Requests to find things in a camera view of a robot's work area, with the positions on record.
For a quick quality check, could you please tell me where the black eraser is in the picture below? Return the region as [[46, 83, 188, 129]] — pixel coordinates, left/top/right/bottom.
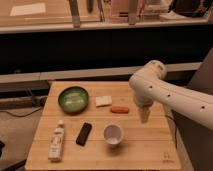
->
[[76, 123, 92, 146]]

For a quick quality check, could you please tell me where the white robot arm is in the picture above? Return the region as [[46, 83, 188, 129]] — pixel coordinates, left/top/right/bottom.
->
[[129, 60, 213, 130]]

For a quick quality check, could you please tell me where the white sponge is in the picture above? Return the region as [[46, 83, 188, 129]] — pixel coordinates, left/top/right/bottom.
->
[[95, 96, 112, 107]]

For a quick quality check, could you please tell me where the orange oblong object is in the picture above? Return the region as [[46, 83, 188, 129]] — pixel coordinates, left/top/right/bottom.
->
[[110, 106, 129, 114]]

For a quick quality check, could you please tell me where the white cup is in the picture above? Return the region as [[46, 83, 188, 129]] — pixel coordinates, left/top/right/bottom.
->
[[103, 124, 123, 147]]

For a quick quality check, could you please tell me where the green bowl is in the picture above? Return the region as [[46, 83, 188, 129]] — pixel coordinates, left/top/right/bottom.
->
[[58, 86, 89, 114]]

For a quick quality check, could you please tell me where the white bottle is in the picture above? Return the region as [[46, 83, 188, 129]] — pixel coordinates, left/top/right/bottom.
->
[[48, 120, 65, 162]]

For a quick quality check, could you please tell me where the white paper sheet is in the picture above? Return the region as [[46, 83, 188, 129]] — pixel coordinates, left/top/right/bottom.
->
[[10, 3, 46, 16]]

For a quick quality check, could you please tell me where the black cable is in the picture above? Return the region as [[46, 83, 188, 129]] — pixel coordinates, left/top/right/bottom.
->
[[0, 106, 44, 118]]

